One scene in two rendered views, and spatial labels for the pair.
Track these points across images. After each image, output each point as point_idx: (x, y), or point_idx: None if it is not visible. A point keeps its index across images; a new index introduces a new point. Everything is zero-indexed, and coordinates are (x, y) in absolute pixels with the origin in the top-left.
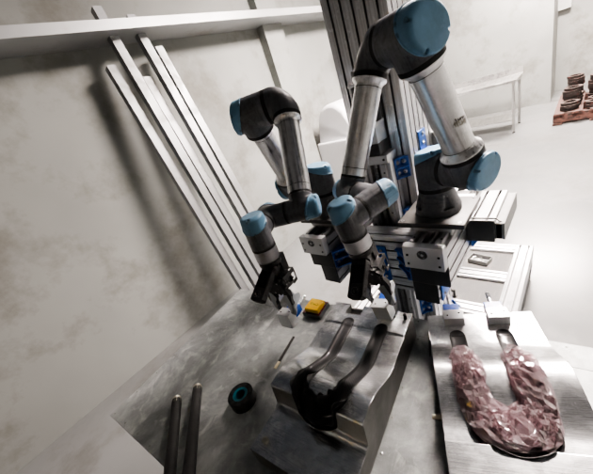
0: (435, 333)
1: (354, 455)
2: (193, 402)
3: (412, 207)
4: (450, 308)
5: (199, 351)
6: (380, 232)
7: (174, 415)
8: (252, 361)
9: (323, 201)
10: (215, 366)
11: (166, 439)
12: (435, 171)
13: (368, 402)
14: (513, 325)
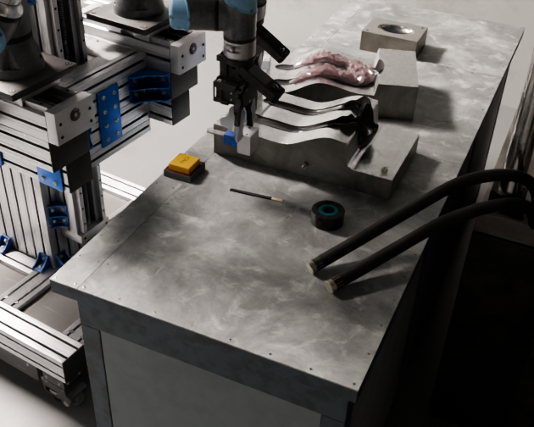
0: None
1: (385, 130)
2: (345, 242)
3: (113, 19)
4: None
5: (229, 298)
6: (100, 68)
7: (363, 260)
8: (266, 224)
9: (31, 44)
10: (268, 265)
11: (382, 285)
12: None
13: (362, 96)
14: (273, 62)
